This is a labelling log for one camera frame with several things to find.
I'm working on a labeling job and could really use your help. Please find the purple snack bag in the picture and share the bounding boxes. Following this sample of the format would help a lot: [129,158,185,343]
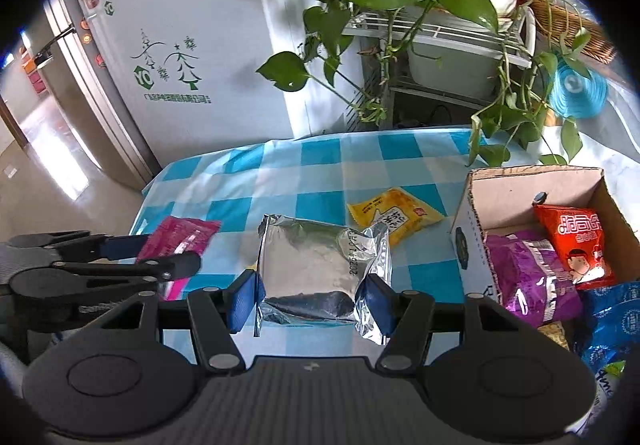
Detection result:
[485,229,582,328]

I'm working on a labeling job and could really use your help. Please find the pink snack packet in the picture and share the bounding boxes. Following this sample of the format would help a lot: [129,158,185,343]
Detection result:
[135,215,222,302]

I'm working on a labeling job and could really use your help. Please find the blue snack bag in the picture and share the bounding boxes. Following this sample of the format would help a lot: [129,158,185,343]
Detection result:
[574,281,640,373]

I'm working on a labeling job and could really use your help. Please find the blue checkered tablecloth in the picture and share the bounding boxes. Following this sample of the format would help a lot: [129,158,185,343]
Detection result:
[131,127,472,303]

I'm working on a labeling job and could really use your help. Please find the pothos plant white pot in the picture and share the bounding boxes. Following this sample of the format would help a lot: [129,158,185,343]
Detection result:
[257,0,591,166]

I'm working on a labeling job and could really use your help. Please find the white refrigerator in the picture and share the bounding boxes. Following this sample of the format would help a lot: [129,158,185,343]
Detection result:
[45,0,292,172]

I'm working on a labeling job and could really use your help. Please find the cardboard box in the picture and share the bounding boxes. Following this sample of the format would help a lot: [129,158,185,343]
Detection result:
[451,165,639,306]

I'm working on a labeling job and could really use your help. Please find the silver foil snack packet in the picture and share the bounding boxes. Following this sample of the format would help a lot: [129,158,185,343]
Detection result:
[254,214,393,344]

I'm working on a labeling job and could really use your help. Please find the green snack bag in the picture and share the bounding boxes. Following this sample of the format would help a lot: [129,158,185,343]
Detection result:
[604,361,626,378]

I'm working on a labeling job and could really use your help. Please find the marble pattern tablecloth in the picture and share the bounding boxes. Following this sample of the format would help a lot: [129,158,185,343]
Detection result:
[541,69,640,206]

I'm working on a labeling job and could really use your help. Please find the white metal plant stand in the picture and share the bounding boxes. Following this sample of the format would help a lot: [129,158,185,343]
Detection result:
[362,9,536,130]

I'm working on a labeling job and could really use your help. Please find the yellow waffle packet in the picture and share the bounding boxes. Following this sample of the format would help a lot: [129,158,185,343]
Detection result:
[347,187,444,247]

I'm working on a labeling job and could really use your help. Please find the red snack bag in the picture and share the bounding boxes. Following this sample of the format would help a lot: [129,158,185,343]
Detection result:
[534,204,617,290]

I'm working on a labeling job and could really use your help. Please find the wicker basket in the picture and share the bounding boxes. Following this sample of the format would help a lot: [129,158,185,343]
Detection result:
[529,0,617,64]

